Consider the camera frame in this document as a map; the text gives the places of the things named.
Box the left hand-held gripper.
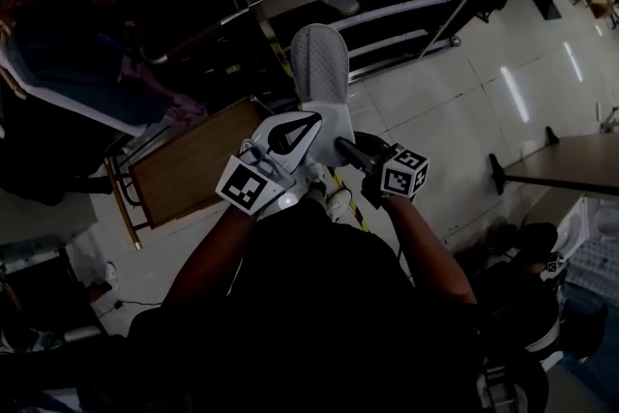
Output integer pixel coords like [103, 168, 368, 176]
[215, 110, 323, 222]

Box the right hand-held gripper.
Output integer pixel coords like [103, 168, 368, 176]
[336, 133, 430, 209]

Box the low wooden table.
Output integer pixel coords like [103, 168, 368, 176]
[128, 95, 277, 231]

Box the person's left forearm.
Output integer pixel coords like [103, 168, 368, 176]
[163, 207, 260, 310]

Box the person's right forearm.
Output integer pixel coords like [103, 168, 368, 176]
[381, 195, 478, 306]

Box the person's black clothing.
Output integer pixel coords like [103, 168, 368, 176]
[128, 197, 547, 413]

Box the brown table with black legs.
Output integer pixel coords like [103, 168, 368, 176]
[487, 125, 619, 199]

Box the stack of white plates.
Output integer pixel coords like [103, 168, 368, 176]
[594, 207, 619, 238]

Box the patterned white mat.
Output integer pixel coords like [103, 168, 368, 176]
[565, 236, 619, 291]

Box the grey padded armrest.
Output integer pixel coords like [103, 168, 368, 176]
[62, 326, 103, 343]

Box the long black floor cable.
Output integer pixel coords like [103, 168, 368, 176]
[99, 299, 163, 320]

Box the black table pedestal base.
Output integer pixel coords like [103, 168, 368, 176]
[524, 0, 576, 21]

